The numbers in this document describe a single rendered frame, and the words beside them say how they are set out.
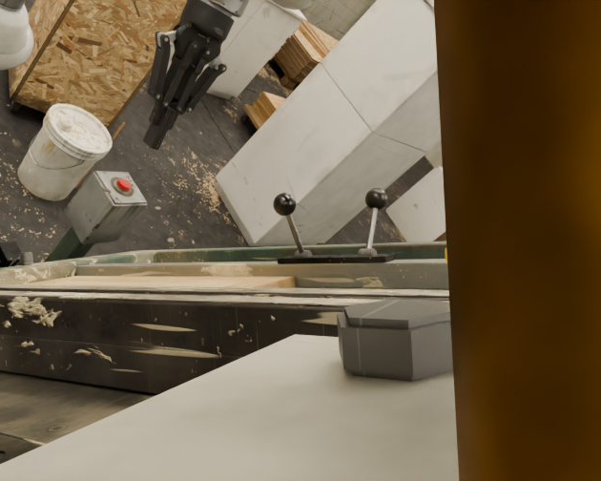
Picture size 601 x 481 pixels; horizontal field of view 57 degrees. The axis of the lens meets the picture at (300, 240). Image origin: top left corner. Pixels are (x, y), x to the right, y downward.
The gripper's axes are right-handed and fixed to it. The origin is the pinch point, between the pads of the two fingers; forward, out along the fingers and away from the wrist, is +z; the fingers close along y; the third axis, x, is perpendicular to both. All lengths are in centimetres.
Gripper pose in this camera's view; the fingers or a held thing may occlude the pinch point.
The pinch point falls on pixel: (158, 126)
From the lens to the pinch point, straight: 93.8
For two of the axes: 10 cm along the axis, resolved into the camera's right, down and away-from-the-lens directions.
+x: -6.1, -5.0, 6.1
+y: 6.4, 1.4, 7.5
